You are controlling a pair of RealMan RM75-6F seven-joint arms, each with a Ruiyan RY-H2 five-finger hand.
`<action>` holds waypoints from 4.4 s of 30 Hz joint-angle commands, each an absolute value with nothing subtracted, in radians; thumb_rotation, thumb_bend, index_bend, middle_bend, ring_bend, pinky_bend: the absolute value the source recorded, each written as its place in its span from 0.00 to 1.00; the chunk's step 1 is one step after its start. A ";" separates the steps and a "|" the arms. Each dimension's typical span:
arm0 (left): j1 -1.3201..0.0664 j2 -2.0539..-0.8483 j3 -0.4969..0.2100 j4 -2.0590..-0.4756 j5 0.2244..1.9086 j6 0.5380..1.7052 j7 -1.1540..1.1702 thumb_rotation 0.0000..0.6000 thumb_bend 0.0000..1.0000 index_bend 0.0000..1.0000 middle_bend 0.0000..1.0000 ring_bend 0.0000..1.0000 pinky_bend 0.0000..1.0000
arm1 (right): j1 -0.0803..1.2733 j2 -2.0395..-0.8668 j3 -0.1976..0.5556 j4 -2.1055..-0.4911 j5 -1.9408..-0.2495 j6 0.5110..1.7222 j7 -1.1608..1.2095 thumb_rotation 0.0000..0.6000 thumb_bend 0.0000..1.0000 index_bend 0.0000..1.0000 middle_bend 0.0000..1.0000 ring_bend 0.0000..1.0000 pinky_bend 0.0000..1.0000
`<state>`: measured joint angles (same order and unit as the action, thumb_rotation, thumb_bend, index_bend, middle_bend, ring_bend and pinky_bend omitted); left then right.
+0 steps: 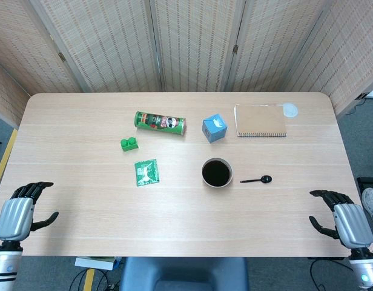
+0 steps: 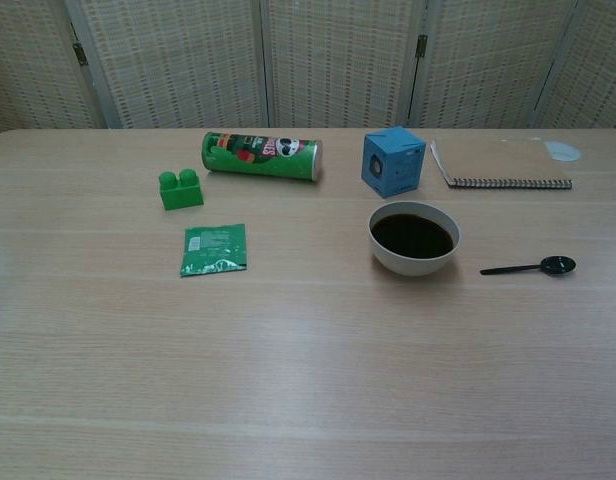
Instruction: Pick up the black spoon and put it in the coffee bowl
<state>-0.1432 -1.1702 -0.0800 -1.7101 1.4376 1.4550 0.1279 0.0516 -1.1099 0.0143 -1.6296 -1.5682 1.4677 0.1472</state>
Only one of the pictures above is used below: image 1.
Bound brown spiral notebook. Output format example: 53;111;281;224
233;104;288;138

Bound white bowl with dark interior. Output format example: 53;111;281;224
200;157;234;190

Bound dark blue chair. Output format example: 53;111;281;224
119;256;250;291

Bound white sneaker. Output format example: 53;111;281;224
361;187;373;230

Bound black plastic spoon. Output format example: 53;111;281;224
239;175;273;184

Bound black floor cables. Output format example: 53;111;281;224
68;266;122;291

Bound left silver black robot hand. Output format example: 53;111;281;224
0;181;59;243

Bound green toy brick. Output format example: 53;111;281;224
119;136;139;153

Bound blue cube box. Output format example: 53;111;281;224
202;113;228;143

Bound black box on floor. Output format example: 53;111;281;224
357;176;373;192

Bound green sachet packet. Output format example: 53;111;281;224
134;158;161;187

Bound green Pringles can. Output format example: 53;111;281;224
133;110;187;136

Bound bamboo folding screen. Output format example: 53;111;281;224
0;0;373;130

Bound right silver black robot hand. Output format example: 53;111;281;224
308;189;373;250

